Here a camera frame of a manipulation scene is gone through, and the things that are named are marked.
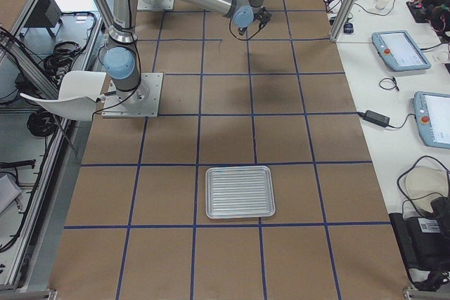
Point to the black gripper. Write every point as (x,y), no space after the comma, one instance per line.
(264,16)

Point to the ribbed silver metal tray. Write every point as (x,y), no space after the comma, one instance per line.
(239,192)

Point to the blue teach pendant upper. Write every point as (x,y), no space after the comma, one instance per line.
(399,51)

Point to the blue teach pendant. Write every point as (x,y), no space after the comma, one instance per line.
(399,51)
(432,118)

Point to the black power brick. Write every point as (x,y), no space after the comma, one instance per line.
(375,118)

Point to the blue teach pendant lower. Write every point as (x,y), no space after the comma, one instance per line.
(432,118)

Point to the white curved plastic sheet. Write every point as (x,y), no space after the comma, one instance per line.
(77,96)

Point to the aluminium frame post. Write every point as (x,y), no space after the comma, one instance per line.
(348,1)

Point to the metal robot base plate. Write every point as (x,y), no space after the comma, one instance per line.
(144,102)

